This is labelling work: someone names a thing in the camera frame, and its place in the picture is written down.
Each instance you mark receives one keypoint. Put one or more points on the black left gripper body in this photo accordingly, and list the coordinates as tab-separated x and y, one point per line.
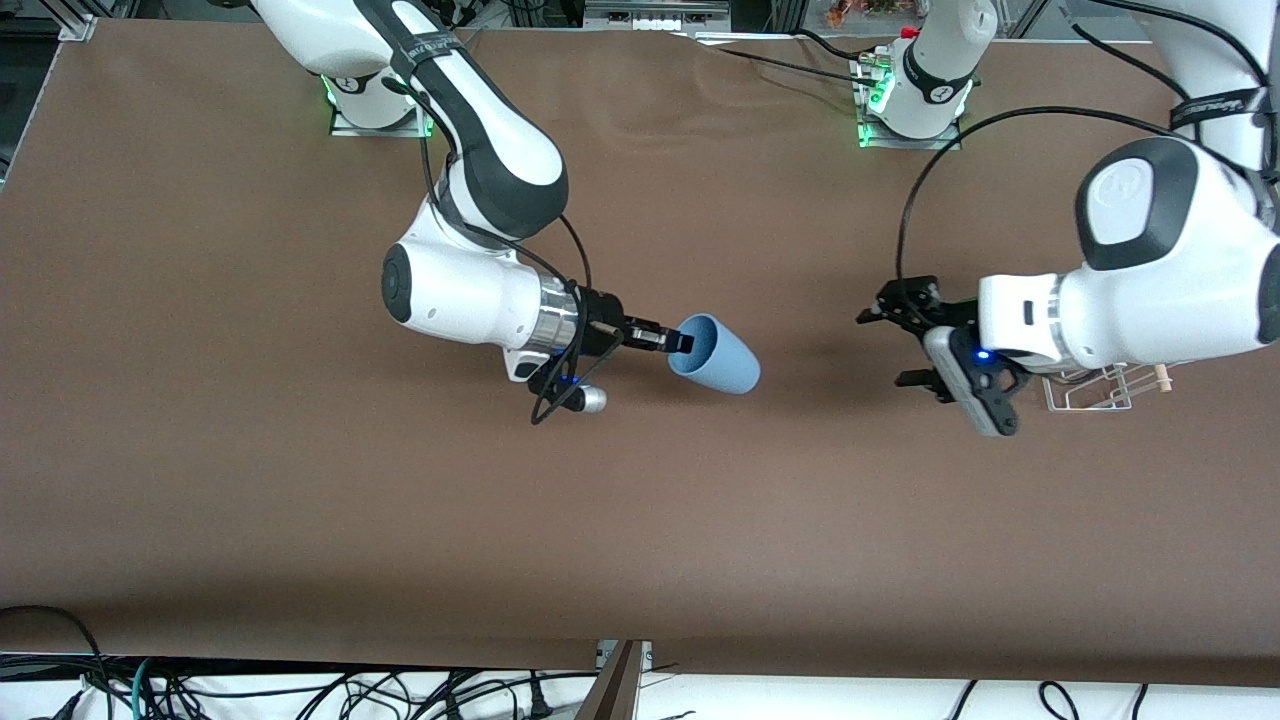
951	312

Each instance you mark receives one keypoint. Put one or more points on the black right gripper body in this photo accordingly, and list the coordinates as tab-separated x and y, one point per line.
603	329

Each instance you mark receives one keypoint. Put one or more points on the blue plastic cup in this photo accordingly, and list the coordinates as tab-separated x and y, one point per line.
725	365

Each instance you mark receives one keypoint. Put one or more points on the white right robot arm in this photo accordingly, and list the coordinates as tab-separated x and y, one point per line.
470	290

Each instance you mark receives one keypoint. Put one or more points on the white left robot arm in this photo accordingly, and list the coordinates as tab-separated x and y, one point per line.
1170	270

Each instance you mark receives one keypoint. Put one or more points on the brown table cover sheet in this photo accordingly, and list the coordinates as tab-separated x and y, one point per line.
640	500

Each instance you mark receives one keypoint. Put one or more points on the white power strip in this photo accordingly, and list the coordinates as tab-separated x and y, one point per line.
655	15

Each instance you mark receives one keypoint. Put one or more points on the dark metal beam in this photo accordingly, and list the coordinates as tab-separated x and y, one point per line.
610	690

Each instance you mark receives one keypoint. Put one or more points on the black power plug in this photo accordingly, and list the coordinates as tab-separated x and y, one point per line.
538	700

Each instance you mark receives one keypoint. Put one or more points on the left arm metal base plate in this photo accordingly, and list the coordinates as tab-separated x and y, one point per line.
950	140

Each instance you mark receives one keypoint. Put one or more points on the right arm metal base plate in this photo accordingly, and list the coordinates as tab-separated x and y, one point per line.
375	125

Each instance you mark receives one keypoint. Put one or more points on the silver metal bracket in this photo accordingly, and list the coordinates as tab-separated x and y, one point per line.
646	655

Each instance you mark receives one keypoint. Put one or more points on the silver table corner bracket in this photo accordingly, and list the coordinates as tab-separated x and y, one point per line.
78	28

